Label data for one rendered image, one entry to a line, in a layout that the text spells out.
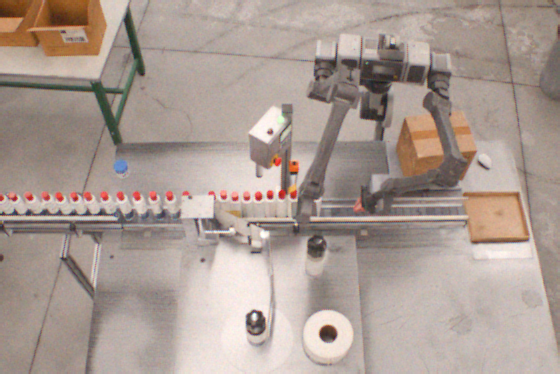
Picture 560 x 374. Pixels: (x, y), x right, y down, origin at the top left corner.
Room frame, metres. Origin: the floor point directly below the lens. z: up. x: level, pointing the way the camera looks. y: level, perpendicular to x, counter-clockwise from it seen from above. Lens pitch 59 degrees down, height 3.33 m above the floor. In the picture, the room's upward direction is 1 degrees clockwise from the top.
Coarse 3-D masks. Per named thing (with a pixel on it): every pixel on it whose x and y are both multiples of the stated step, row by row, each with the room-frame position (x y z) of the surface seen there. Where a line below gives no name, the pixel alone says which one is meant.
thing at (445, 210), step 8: (328, 208) 1.36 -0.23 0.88; (336, 208) 1.36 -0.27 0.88; (344, 208) 1.36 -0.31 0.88; (352, 208) 1.36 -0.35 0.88; (392, 208) 1.36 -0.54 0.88; (400, 208) 1.36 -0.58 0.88; (408, 208) 1.36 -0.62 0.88; (416, 208) 1.36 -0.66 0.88; (424, 208) 1.36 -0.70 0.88; (432, 208) 1.36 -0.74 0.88; (440, 208) 1.36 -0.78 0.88; (448, 208) 1.37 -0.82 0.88; (456, 208) 1.37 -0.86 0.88; (136, 216) 1.30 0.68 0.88; (152, 216) 1.30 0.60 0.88; (168, 216) 1.31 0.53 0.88; (288, 216) 1.31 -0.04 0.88; (320, 216) 1.32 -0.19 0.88; (328, 216) 1.32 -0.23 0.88; (336, 216) 1.32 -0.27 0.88; (344, 216) 1.32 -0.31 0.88; (352, 216) 1.32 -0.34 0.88; (360, 216) 1.32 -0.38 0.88; (368, 216) 1.32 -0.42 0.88; (376, 216) 1.32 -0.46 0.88; (144, 224) 1.27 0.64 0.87; (152, 224) 1.27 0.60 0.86
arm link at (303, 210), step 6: (300, 186) 1.14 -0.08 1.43; (300, 192) 1.12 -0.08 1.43; (324, 192) 1.12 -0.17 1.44; (306, 198) 1.11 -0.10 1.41; (312, 198) 1.11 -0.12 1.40; (300, 204) 1.09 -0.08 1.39; (306, 204) 1.08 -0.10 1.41; (312, 204) 1.08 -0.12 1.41; (300, 210) 1.06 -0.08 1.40; (306, 210) 1.06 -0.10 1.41; (300, 216) 1.04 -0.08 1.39; (306, 216) 1.04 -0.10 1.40; (300, 222) 1.04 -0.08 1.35; (306, 222) 1.04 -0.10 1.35
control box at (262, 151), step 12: (276, 108) 1.48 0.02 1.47; (264, 120) 1.42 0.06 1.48; (276, 120) 1.42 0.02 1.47; (288, 120) 1.43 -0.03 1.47; (252, 132) 1.36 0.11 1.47; (264, 132) 1.36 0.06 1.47; (276, 132) 1.37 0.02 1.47; (252, 144) 1.35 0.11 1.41; (264, 144) 1.32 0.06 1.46; (276, 144) 1.35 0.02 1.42; (288, 144) 1.42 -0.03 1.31; (252, 156) 1.35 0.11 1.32; (264, 156) 1.32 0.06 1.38; (276, 156) 1.35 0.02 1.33
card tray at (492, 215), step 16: (464, 192) 1.47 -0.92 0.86; (480, 192) 1.47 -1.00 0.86; (496, 192) 1.47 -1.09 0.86; (512, 192) 1.47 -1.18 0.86; (480, 208) 1.39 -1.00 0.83; (496, 208) 1.39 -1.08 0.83; (512, 208) 1.39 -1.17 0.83; (480, 224) 1.30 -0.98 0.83; (496, 224) 1.30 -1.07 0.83; (512, 224) 1.30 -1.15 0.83; (480, 240) 1.21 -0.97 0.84; (496, 240) 1.21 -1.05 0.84; (512, 240) 1.21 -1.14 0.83
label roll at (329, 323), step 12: (324, 312) 0.79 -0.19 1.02; (336, 312) 0.79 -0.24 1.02; (312, 324) 0.74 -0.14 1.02; (324, 324) 0.74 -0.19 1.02; (336, 324) 0.74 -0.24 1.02; (348, 324) 0.74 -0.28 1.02; (312, 336) 0.69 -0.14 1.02; (336, 336) 0.70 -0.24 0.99; (348, 336) 0.69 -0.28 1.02; (312, 348) 0.64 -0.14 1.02; (324, 348) 0.64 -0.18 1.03; (336, 348) 0.64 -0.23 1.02; (348, 348) 0.64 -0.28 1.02; (312, 360) 0.62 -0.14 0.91; (324, 360) 0.60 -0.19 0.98; (336, 360) 0.61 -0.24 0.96
